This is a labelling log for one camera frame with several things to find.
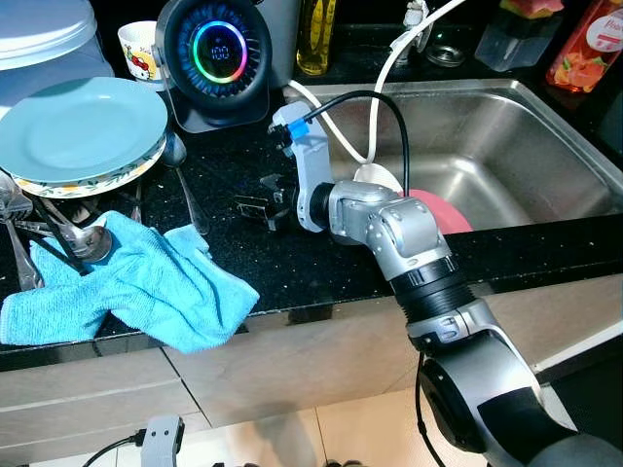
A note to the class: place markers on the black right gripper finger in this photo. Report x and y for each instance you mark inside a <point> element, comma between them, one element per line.
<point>253,206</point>
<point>274,183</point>

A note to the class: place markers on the white ceramic bowl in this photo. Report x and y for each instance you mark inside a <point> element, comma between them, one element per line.
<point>375,180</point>

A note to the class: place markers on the metal spoon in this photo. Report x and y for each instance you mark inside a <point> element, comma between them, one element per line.
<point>92,243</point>
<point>173,151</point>

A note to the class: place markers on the red plate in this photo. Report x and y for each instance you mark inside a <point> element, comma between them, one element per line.
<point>448,214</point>

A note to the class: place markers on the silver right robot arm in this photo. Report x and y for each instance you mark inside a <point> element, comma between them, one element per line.
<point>487,389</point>

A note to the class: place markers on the blue microfibre towel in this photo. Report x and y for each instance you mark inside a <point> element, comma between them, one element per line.
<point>165,292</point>

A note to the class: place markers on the yellow oil bottle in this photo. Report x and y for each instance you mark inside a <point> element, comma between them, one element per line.
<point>316,39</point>

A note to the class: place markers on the beige cabinet door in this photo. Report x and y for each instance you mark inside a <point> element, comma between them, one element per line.
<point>292,360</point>

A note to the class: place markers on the floral print plate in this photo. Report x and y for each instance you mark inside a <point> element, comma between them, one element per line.
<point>97,187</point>

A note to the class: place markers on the cartoon print cup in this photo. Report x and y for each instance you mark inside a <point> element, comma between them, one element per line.
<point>141,53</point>

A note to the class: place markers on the teal plate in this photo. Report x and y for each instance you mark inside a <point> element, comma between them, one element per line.
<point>78,131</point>

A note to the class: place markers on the stainless steel sink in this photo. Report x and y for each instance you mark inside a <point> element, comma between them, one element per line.
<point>506,156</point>

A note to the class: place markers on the beige cabinet drawer front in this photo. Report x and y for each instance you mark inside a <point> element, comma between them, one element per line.
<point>88,375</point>
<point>97,428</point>

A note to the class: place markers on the black right robot foot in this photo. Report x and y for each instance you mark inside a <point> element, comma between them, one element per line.
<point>346,463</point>

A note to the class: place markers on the clear plastic container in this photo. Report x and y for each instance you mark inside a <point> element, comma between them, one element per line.
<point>506,44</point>

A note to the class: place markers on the translucent stacked food container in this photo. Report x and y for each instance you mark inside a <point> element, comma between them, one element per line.
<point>44,34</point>

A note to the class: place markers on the black appliance front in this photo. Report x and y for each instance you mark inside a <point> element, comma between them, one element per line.
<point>594,409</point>

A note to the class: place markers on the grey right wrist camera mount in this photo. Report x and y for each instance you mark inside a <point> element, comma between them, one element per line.
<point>311,165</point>

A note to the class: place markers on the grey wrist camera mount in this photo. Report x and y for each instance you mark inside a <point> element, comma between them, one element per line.
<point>164,443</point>
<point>311,165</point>

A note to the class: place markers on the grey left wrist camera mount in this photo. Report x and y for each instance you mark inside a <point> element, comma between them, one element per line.
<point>164,443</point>

